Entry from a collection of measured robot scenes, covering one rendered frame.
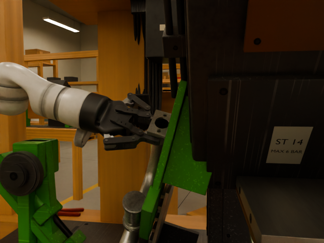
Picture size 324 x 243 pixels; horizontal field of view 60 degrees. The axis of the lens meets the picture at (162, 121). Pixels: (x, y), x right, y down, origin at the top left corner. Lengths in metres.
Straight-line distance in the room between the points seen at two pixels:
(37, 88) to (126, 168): 0.38
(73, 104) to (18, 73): 0.13
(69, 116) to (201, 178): 0.27
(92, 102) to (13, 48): 0.55
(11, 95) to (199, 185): 0.40
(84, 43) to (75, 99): 12.25
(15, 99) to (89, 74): 11.84
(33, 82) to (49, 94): 0.04
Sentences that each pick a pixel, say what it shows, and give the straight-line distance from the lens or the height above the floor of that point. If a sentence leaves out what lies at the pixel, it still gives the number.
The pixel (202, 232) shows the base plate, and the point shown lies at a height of 0.90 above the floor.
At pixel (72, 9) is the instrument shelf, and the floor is 1.50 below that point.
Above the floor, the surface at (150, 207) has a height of 1.09.
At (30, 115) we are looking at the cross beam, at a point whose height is 1.19.
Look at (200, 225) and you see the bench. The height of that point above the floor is 0.88.
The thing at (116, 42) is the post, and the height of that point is 1.41.
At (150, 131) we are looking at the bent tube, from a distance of 0.49.
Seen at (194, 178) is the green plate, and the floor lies 1.12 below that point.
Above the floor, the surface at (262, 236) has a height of 1.13.
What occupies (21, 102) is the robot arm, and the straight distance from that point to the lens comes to 0.63.
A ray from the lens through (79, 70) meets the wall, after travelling 12.63.
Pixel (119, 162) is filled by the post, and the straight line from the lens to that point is 0.84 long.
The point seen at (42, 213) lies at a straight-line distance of 0.57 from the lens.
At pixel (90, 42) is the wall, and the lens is 12.62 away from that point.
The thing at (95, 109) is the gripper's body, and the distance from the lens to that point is 0.52.
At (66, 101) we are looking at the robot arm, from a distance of 0.55.
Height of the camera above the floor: 1.24
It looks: 4 degrees down
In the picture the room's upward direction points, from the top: straight up
